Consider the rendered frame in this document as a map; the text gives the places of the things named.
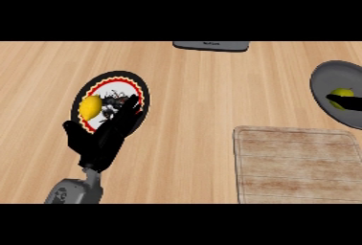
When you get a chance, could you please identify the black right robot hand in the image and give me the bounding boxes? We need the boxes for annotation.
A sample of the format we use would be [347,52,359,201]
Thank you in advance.
[325,93,362,112]

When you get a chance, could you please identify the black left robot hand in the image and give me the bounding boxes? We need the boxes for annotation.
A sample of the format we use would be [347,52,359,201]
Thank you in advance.
[62,94,144,174]

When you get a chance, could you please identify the green pear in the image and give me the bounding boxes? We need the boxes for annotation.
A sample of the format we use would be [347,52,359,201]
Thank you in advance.
[326,87,356,111]

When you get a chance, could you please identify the grey pan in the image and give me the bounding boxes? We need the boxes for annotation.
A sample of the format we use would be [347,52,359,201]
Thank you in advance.
[308,59,362,131]

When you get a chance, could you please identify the wooden cutting board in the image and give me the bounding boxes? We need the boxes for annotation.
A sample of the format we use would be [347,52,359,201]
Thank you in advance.
[232,124,362,205]

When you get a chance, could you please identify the yellow lemon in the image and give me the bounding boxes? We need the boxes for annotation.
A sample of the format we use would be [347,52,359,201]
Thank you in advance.
[78,95,104,122]

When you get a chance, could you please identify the black patterned plate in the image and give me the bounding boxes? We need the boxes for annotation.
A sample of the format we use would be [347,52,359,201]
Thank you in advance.
[69,70,150,140]

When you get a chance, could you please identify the grey flat appliance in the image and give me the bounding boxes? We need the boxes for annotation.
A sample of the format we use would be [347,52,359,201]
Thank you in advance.
[171,40,251,53]

